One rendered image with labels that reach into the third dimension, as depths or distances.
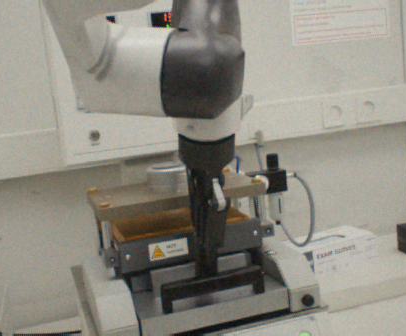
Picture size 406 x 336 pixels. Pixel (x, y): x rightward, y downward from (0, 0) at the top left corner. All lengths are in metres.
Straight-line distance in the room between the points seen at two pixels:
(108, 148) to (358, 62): 0.83
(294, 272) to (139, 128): 0.40
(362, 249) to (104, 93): 0.98
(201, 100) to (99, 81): 0.11
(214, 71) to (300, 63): 1.01
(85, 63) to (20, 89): 0.83
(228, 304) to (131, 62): 0.40
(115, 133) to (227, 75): 0.52
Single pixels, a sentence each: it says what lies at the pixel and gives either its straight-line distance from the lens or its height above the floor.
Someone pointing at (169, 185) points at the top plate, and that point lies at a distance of 0.95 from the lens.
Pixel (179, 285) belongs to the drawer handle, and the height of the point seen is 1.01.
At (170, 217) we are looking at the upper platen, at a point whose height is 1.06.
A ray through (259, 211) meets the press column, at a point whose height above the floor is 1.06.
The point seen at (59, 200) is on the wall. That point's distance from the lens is 1.44.
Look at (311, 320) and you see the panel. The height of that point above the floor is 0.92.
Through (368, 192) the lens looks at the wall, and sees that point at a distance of 1.72.
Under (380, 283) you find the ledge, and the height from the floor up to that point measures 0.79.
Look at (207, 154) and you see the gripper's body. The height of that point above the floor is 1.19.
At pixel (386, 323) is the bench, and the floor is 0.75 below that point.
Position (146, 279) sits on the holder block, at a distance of 0.93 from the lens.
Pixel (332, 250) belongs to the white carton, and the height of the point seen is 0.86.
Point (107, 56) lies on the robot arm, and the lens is 0.61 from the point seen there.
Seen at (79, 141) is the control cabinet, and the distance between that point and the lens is 1.08.
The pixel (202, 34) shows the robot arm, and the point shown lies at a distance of 0.62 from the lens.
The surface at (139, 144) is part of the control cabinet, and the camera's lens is 1.10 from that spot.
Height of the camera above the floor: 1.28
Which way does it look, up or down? 8 degrees down
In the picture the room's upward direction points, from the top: 6 degrees counter-clockwise
